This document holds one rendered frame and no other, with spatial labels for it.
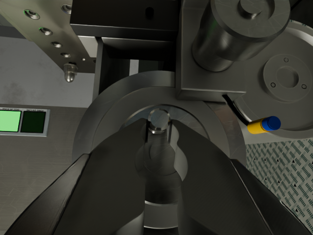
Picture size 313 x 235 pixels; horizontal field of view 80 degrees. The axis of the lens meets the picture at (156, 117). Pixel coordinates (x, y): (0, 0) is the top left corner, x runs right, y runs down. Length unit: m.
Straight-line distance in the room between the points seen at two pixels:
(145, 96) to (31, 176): 0.45
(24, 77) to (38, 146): 1.86
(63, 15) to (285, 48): 0.33
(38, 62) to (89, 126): 2.23
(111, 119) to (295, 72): 0.18
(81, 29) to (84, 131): 0.09
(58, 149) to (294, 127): 0.48
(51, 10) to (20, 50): 2.14
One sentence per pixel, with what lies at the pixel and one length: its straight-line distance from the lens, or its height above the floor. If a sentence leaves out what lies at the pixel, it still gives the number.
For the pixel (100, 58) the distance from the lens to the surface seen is 0.19.
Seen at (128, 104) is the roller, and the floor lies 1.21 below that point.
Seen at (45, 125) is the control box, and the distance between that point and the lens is 0.55.
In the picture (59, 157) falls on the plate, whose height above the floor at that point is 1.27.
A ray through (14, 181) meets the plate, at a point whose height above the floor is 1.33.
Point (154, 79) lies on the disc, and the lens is 0.17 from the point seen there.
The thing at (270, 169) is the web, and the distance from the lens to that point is 0.34.
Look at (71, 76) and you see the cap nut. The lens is 0.55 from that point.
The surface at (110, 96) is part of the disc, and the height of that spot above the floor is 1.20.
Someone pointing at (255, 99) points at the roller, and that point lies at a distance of 0.20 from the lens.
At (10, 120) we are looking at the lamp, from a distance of 0.60.
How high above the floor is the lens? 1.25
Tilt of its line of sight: 11 degrees down
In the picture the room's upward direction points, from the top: 178 degrees counter-clockwise
